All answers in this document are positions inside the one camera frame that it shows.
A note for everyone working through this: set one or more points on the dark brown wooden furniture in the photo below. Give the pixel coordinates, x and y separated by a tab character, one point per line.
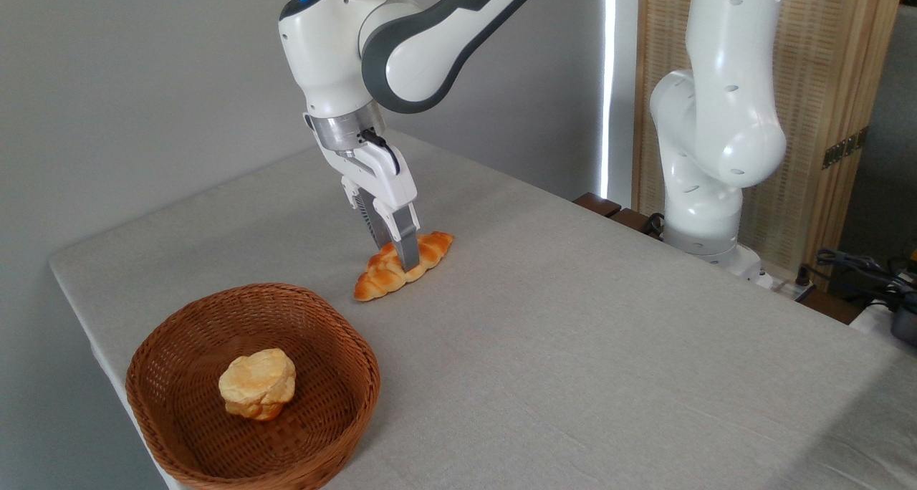
598	205

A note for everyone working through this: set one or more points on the brown wicker basket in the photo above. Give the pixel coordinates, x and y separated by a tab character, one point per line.
193	433

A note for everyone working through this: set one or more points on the metal screen hinge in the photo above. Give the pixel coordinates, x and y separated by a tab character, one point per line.
845	147

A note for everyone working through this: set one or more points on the braided golden bread loaf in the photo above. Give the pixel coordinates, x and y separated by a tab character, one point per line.
430	250

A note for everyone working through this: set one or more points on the grey tablecloth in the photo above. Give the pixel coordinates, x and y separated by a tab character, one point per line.
573	361

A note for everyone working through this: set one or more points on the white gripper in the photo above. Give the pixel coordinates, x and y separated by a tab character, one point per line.
383	178

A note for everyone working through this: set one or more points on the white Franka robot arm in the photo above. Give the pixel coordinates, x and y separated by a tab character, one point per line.
716	117

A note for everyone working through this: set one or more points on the round pale bread bun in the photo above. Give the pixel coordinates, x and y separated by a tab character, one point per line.
258	384

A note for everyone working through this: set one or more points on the white power strip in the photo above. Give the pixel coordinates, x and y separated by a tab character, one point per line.
784	288

